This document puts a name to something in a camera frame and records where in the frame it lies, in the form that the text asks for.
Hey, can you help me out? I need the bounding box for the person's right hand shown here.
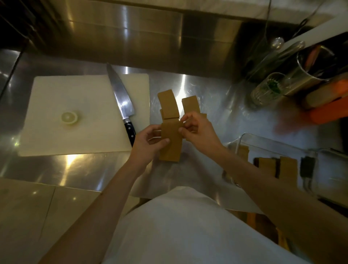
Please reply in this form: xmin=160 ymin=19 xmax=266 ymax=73
xmin=178 ymin=111 xmax=225 ymax=159

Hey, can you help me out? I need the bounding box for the person's left hand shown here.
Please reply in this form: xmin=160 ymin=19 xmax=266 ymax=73
xmin=128 ymin=125 xmax=171 ymax=171

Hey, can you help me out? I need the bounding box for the brown cardboard sleeve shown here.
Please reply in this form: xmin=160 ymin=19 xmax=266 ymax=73
xmin=181 ymin=95 xmax=207 ymax=119
xmin=159 ymin=119 xmax=184 ymax=163
xmin=258 ymin=157 xmax=278 ymax=178
xmin=157 ymin=89 xmax=180 ymax=120
xmin=235 ymin=145 xmax=250 ymax=162

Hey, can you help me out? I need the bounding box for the person's right forearm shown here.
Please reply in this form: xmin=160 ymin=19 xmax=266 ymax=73
xmin=214 ymin=148 xmax=348 ymax=264

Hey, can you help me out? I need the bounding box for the person's left forearm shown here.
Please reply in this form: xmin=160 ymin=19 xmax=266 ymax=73
xmin=38 ymin=159 xmax=149 ymax=264

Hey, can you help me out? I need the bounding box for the white cutting board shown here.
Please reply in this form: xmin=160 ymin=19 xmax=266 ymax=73
xmin=18 ymin=73 xmax=150 ymax=157

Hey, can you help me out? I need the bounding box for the glass with green herbs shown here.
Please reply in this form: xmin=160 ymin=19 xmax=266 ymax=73
xmin=250 ymin=72 xmax=286 ymax=107

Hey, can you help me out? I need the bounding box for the white apron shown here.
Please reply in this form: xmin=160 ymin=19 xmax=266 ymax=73
xmin=103 ymin=186 xmax=309 ymax=264

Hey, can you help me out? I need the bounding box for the lemon half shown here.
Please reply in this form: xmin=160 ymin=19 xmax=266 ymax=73
xmin=61 ymin=111 xmax=79 ymax=125

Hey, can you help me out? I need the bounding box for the long steel bar spoon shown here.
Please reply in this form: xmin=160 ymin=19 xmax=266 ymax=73
xmin=246 ymin=37 xmax=305 ymax=79

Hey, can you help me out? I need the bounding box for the dark small packet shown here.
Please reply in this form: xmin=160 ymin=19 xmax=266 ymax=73
xmin=300 ymin=156 xmax=316 ymax=180

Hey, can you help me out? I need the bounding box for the steel cup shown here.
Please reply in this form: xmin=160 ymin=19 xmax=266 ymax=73
xmin=283 ymin=45 xmax=339 ymax=96

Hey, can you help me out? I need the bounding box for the clear plastic container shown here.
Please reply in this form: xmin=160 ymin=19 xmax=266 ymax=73
xmin=222 ymin=132 xmax=348 ymax=208

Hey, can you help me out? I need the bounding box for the chef's knife with black handle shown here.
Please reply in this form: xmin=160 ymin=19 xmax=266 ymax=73
xmin=106 ymin=63 xmax=136 ymax=147

